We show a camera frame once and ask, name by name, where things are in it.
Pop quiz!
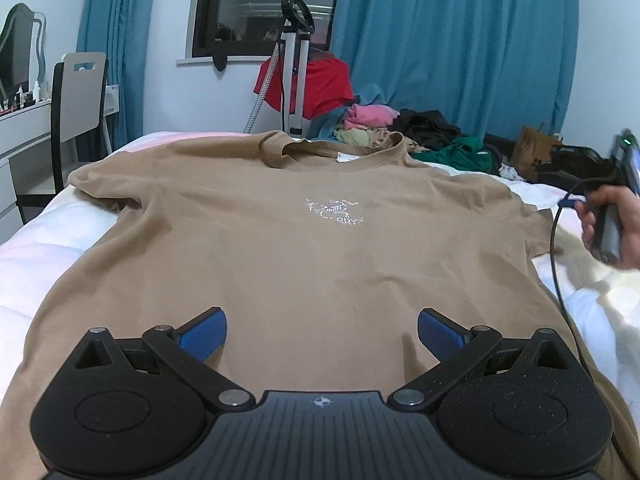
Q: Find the white dressing table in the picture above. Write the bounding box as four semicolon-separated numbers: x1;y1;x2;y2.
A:
0;97;56;233

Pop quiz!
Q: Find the person's right hand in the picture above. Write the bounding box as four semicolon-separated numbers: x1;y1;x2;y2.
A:
575;185;640;271

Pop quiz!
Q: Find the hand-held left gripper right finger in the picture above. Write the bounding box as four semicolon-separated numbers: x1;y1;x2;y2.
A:
387;308;571;411

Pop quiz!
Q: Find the black garment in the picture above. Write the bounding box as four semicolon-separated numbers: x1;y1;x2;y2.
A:
390;109;463;151

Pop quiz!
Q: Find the black cable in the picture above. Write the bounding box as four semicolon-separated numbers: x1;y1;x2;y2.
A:
549;175;623;466

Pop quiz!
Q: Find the wide blue curtain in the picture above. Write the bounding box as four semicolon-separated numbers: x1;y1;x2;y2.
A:
315;0;583;161

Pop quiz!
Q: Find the tan printed t-shirt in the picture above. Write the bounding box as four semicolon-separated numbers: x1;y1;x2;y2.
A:
0;130;640;480

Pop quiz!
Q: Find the beige garment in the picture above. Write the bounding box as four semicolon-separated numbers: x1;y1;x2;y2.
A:
334;127;431;153

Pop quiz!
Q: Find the black sofa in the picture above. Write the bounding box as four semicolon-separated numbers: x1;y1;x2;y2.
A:
482;132;621;188

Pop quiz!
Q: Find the wavy framed mirror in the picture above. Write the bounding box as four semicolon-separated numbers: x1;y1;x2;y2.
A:
0;3;48;106

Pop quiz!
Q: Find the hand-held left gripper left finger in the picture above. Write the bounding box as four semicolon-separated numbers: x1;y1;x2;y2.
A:
72;306;256;412

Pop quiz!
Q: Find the green garment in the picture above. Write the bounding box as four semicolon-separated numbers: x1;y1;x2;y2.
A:
412;135;493;173

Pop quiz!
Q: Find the white chair black frame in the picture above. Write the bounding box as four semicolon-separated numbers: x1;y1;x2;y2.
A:
15;51;113;226

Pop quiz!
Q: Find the dark framed window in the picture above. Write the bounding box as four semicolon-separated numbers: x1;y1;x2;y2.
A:
191;0;343;58

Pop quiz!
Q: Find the red garment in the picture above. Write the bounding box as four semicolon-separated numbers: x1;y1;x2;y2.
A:
252;52;356;118

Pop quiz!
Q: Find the pastel bedsheet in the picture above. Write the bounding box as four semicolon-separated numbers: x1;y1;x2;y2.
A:
0;131;640;411

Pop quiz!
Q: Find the garment steamer stand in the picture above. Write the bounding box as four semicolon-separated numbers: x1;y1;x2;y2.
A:
242;0;313;136

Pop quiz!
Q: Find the narrow blue curtain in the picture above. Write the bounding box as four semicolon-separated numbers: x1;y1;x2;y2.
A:
75;0;161;143

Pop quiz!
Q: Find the teal cloth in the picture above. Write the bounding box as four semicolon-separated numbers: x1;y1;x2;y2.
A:
312;82;373;141

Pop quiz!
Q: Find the pink garment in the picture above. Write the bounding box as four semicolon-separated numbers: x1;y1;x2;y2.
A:
341;104;401;131

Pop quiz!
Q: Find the brown paper bag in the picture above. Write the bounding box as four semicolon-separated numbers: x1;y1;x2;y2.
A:
510;122;563;181

